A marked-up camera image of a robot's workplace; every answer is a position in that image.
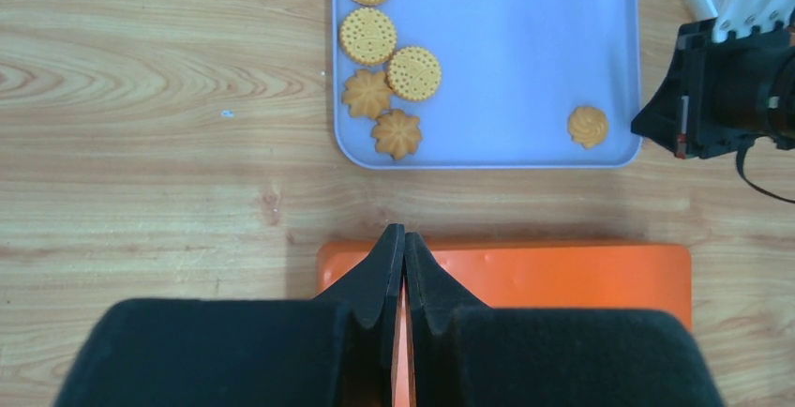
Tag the orange box lid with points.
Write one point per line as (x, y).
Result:
(557, 276)

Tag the round yellow biscuit left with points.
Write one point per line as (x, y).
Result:
(368, 36)

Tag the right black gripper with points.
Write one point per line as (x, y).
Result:
(734, 83)

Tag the round yellow biscuit lower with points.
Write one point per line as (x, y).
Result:
(414, 73)

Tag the flower butter cookie upper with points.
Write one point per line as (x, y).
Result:
(367, 94)

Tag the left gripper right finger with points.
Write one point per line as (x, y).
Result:
(465, 353)

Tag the lavender cookie tray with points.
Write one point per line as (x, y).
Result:
(512, 73)

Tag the swirl butter cookie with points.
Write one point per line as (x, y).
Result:
(588, 126)

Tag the flower butter cookie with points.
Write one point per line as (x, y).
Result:
(367, 94)
(397, 134)

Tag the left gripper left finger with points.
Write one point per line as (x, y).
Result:
(335, 349)

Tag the flower butter cookie lower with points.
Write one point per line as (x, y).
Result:
(397, 134)

